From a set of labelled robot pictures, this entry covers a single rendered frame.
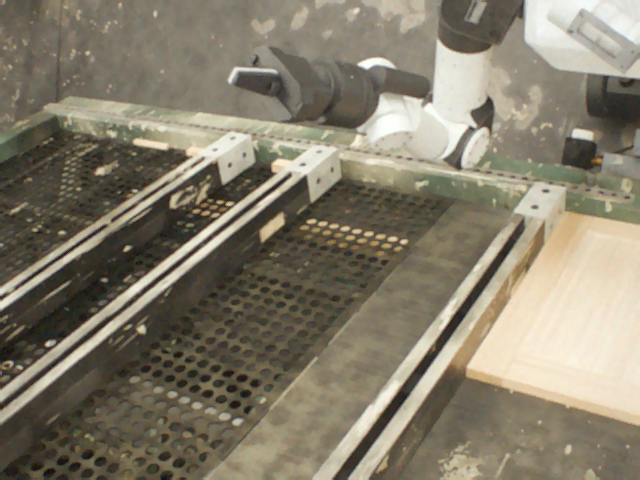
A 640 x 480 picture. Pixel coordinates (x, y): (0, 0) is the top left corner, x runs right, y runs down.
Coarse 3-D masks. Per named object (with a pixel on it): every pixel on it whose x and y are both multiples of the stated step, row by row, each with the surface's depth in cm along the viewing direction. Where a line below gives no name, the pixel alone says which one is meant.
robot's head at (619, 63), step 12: (588, 12) 87; (576, 24) 88; (600, 24) 86; (576, 36) 89; (612, 36) 86; (624, 36) 86; (636, 36) 87; (588, 48) 89; (600, 48) 88; (624, 48) 86; (636, 48) 85; (612, 60) 88; (624, 60) 87; (636, 60) 90; (624, 72) 87
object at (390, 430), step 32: (544, 192) 140; (512, 224) 132; (544, 224) 132; (512, 256) 123; (480, 288) 121; (512, 288) 122; (448, 320) 111; (480, 320) 111; (416, 352) 106; (448, 352) 105; (416, 384) 101; (448, 384) 105; (384, 416) 98; (416, 416) 97; (352, 448) 92; (384, 448) 91; (416, 448) 100
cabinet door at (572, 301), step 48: (576, 240) 135; (624, 240) 133; (528, 288) 124; (576, 288) 123; (624, 288) 122; (528, 336) 114; (576, 336) 113; (624, 336) 112; (528, 384) 105; (576, 384) 104; (624, 384) 103
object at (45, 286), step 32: (192, 160) 169; (224, 160) 171; (160, 192) 157; (192, 192) 164; (96, 224) 148; (128, 224) 149; (160, 224) 157; (64, 256) 141; (96, 256) 143; (0, 288) 132; (32, 288) 131; (64, 288) 138; (0, 320) 127; (32, 320) 133
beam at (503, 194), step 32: (64, 128) 216; (96, 128) 208; (128, 128) 200; (160, 128) 194; (256, 128) 186; (288, 128) 183; (256, 160) 181; (352, 160) 166; (480, 160) 159; (512, 160) 157; (448, 192) 156; (480, 192) 152; (512, 192) 148
